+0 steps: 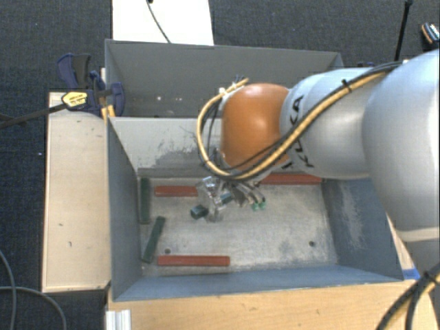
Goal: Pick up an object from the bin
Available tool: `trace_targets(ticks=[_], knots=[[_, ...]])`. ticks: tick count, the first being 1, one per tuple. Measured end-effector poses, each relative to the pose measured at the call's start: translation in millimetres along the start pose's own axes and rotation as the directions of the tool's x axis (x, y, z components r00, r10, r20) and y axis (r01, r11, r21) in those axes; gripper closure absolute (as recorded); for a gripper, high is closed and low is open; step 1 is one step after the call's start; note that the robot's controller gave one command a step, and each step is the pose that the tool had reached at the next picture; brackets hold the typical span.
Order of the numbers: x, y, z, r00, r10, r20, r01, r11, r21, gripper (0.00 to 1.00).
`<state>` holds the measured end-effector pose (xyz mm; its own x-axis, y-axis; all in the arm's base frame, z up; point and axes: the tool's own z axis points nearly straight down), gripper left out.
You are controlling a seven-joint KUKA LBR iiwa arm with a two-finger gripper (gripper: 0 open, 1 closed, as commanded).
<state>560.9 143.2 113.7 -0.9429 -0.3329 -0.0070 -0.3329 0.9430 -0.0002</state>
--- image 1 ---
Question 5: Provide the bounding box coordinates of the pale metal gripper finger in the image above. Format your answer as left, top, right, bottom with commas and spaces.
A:
205, 197, 225, 223
195, 176, 219, 203

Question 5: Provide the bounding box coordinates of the dark green block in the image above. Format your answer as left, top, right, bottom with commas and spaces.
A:
141, 215, 167, 265
138, 177, 152, 225
190, 204, 210, 221

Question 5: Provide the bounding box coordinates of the red-brown flat block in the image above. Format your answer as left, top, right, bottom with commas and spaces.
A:
154, 185, 199, 198
157, 255, 231, 267
258, 173, 324, 186

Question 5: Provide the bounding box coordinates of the grey metal bin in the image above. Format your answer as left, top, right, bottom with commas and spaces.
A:
104, 38, 405, 303

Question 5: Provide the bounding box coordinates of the pale wood board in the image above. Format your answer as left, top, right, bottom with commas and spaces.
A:
41, 91, 113, 294

